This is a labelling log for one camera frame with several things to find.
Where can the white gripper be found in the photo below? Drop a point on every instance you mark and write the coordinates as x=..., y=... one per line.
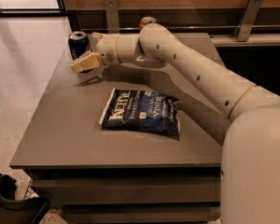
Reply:
x=106, y=49

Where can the blue pepsi can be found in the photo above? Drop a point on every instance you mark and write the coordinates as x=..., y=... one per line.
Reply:
x=79, y=45

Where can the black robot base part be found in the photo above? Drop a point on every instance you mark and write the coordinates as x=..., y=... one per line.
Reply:
x=29, y=211

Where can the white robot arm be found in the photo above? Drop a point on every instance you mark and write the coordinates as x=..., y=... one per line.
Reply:
x=250, y=166

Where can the blue kettle chips bag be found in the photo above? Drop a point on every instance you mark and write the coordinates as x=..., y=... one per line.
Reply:
x=144, y=111

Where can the grey cabinet drawer unit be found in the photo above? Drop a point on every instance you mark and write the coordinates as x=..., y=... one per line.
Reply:
x=132, y=195

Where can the left grey metal bracket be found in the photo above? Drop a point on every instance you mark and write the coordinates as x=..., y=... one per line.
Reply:
x=112, y=16

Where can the grey metal bracket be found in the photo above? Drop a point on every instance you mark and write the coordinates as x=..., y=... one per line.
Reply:
x=112, y=16
x=243, y=30

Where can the right grey metal bracket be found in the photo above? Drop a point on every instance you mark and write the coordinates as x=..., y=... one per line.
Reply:
x=243, y=30

